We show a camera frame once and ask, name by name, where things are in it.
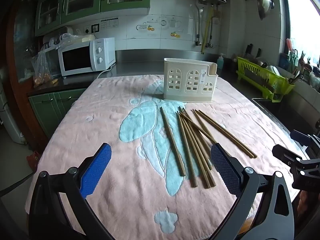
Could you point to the hanging metal wok lid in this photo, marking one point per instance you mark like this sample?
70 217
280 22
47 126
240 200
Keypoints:
263 0

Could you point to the white microwave oven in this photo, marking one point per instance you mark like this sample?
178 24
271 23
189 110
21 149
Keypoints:
100 55

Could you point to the small brown food piece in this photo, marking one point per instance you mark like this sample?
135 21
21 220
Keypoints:
55 81

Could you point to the green upper wall cabinets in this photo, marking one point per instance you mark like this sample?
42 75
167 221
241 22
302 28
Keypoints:
82 2

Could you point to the white rounded appliance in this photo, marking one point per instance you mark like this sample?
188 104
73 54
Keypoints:
68 30

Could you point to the red brush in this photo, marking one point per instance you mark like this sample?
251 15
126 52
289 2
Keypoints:
289 45

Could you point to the steel kitchen sink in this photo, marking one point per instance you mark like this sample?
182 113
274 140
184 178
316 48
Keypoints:
287 112

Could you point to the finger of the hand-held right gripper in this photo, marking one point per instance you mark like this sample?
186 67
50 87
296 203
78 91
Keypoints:
301 136
285 153

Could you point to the clear bag with cream box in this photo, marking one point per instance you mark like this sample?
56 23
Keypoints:
75 39

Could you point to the white wall socket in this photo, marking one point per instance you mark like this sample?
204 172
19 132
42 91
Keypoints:
87 29

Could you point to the teaware wall sticker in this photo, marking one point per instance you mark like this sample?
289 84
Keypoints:
172 23

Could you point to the pile of wooden chopsticks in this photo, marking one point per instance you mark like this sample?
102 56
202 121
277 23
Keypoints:
173 142

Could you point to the black wall socket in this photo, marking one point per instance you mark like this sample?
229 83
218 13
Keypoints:
95 27

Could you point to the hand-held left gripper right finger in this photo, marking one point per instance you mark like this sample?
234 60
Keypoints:
226 170

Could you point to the cream plastic utensil holder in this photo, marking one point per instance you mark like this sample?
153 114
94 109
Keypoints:
184 65

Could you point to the green plastic dish rack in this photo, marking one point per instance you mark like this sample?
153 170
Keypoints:
260 80

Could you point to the teapot and oranges wall sticker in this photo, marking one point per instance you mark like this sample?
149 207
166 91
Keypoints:
147 28

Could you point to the blue box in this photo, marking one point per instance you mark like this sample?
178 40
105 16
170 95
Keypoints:
283 62

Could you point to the pink towel with blue pattern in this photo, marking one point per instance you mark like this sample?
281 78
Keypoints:
112 105

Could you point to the green lower cabinets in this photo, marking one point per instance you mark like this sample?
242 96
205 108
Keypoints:
55 107

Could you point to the green glass bottle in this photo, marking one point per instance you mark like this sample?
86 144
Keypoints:
293 60

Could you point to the orange fruit wall sticker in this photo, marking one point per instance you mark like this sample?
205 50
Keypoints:
175 34

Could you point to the white label stickers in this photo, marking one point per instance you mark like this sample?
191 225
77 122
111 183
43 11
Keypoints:
109 23

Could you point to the white bowl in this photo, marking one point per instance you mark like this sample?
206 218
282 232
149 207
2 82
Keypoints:
273 70

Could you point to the red object on floor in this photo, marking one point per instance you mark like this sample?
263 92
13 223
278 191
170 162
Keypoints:
33 161

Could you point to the clear plastic bag with food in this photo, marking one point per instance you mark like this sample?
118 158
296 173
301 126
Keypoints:
43 65

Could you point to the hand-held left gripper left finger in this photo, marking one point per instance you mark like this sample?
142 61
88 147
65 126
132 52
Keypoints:
96 170

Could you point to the blue soap pump bottle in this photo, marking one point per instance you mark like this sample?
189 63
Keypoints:
220 62

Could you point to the window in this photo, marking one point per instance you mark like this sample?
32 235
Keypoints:
305 17

